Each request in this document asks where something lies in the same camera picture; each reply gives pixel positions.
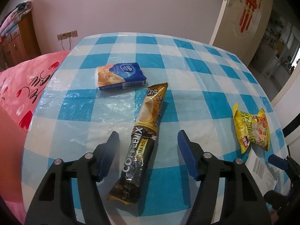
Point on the blue white checkered tablecloth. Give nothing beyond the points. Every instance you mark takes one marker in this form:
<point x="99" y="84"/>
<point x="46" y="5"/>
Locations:
<point x="187" y="63"/>

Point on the red paper door decoration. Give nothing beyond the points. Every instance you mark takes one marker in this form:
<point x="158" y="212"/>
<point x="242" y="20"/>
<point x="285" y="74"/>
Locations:
<point x="250" y="7"/>

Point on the yellow instant noodle packet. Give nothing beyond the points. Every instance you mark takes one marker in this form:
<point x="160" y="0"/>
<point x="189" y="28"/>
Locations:
<point x="252" y="131"/>

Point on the blue biscuit packet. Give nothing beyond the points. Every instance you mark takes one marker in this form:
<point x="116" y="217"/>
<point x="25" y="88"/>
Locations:
<point x="120" y="76"/>

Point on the cream door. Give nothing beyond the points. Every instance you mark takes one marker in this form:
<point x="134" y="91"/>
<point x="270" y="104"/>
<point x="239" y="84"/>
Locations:
<point x="225" y="28"/>

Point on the gold black coffee sachet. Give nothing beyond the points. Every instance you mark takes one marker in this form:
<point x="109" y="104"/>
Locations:
<point x="143" y="133"/>

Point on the white printed paper sheet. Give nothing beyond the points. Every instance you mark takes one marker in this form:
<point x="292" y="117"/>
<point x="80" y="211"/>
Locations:
<point x="260" y="171"/>

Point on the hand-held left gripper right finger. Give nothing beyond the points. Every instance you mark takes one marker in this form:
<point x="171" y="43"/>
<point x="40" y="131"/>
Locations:
<point x="187" y="155"/>

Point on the brown wooden cabinet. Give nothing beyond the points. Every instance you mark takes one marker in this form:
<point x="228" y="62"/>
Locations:
<point x="20" y="44"/>

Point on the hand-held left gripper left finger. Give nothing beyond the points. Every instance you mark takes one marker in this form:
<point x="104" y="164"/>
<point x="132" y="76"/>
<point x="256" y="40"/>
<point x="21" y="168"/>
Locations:
<point x="107" y="159"/>

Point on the pile of folded blankets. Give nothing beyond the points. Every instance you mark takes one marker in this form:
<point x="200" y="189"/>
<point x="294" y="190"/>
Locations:
<point x="14" y="16"/>

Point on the pink printed bed blanket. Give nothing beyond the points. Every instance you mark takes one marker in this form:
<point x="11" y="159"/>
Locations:
<point x="25" y="82"/>

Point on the wall socket strip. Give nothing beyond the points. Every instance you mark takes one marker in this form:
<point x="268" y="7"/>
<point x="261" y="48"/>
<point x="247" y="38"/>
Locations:
<point x="67" y="35"/>

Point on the shelves with small goods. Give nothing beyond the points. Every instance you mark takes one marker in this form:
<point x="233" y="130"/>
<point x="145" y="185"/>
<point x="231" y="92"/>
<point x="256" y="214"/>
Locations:
<point x="281" y="44"/>

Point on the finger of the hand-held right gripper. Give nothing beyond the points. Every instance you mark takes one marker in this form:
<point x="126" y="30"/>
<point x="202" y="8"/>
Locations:
<point x="276" y="161"/>

